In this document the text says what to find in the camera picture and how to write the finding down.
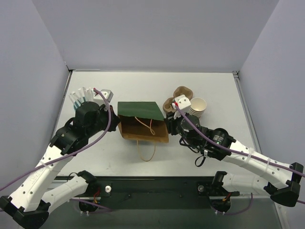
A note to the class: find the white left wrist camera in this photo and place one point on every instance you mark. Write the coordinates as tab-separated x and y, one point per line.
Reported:
102	95

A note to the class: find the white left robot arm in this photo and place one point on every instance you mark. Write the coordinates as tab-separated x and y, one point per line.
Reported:
31	203

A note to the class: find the blue straw holder cup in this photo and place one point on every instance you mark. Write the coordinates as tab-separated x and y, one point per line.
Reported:
77	104

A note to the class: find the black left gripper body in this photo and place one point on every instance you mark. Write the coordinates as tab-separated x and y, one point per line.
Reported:
112	119

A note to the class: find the green paper bag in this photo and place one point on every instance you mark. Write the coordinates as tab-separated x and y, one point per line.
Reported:
142	121

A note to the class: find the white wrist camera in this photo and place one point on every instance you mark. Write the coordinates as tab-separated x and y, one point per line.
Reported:
102	95
181	105

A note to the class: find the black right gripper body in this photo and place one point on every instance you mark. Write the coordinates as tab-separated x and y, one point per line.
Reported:
170	125

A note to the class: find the stack of paper cups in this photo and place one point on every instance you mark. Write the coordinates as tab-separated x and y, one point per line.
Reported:
198	106

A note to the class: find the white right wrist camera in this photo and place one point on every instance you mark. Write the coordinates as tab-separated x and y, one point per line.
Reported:
181	105

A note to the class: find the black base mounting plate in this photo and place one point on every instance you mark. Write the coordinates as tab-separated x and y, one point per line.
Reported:
156	192

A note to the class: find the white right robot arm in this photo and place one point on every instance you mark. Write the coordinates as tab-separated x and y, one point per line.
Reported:
280	181

